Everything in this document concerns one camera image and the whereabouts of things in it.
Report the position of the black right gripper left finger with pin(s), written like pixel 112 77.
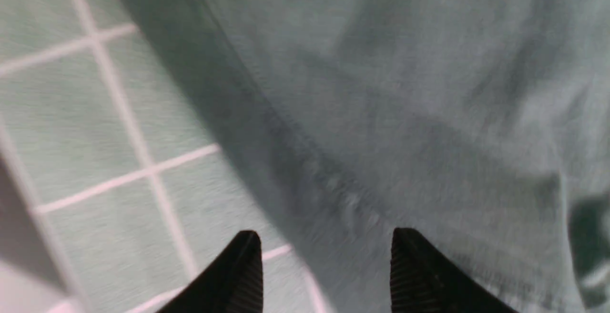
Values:
pixel 232 283

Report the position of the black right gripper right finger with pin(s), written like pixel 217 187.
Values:
pixel 423 280

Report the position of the green long-sleeved shirt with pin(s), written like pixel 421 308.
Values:
pixel 482 124

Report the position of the green checkered tablecloth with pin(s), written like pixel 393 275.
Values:
pixel 130 190

